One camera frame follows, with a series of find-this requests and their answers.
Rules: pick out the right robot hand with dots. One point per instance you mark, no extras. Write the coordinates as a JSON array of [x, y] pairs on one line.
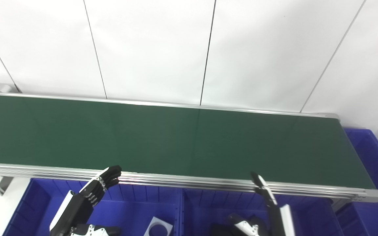
[[277, 216]]

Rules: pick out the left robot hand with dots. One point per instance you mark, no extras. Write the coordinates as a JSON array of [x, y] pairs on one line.
[[77, 206]]

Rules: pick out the blue plastic bin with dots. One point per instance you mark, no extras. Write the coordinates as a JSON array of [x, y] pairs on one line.
[[133, 209], [372, 164], [307, 216]]

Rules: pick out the black part in bin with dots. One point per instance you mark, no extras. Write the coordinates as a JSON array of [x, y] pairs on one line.
[[220, 230]]

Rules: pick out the white square part with hole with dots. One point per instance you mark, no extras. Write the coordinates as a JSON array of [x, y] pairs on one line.
[[164, 227]]

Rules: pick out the green conveyor belt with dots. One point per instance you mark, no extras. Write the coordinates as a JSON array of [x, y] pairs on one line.
[[176, 141]]

